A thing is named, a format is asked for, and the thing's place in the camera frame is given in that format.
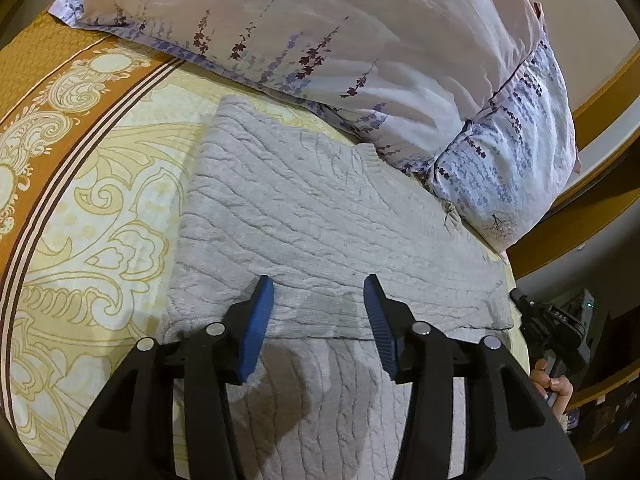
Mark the wooden headboard shelf unit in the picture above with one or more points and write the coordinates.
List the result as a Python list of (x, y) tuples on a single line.
[(607, 132)]

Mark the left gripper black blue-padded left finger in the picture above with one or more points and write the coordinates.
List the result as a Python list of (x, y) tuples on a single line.
[(127, 431)]

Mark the floral white purple pillow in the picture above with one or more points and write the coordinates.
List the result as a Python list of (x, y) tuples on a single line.
[(464, 95)]

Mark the person's right hand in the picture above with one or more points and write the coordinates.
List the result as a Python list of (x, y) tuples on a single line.
[(560, 386)]

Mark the wooden side shelf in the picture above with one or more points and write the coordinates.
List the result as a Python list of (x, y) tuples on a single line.
[(603, 412)]

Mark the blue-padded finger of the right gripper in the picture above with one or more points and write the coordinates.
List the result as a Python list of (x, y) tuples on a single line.
[(525, 302)]

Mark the yellow ornate bedspread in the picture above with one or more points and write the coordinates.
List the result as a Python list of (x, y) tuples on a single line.
[(98, 143)]

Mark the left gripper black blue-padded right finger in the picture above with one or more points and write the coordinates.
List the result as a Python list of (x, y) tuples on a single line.
[(509, 432)]

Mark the grey cable-knit sweater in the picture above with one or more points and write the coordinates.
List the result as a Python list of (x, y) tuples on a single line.
[(318, 216)]

